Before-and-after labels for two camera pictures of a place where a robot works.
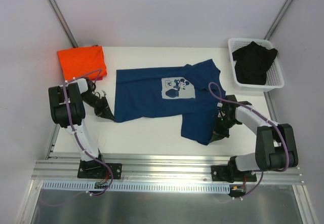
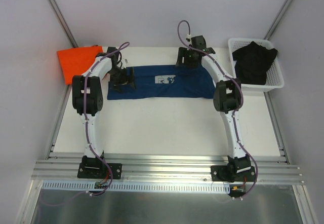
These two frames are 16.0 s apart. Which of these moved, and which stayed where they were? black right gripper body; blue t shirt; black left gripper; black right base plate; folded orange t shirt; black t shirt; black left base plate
Moved: blue t shirt; black right gripper body; black left gripper
Stayed: black left base plate; black right base plate; folded orange t shirt; black t shirt
